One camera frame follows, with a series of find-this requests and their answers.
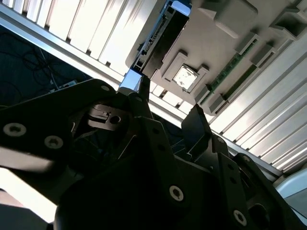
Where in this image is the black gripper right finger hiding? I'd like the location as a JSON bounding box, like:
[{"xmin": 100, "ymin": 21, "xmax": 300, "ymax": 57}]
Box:
[{"xmin": 182, "ymin": 104, "xmax": 300, "ymax": 230}]

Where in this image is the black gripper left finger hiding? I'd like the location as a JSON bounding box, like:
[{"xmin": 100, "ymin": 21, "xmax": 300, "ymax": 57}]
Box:
[{"xmin": 0, "ymin": 76, "xmax": 187, "ymax": 209}]

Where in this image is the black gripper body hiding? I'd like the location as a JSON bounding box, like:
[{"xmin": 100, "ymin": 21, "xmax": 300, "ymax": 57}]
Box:
[{"xmin": 54, "ymin": 146, "xmax": 231, "ymax": 230}]

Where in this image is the hard disk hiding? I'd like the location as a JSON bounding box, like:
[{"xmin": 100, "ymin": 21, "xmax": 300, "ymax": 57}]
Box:
[{"xmin": 118, "ymin": 0, "xmax": 192, "ymax": 94}]

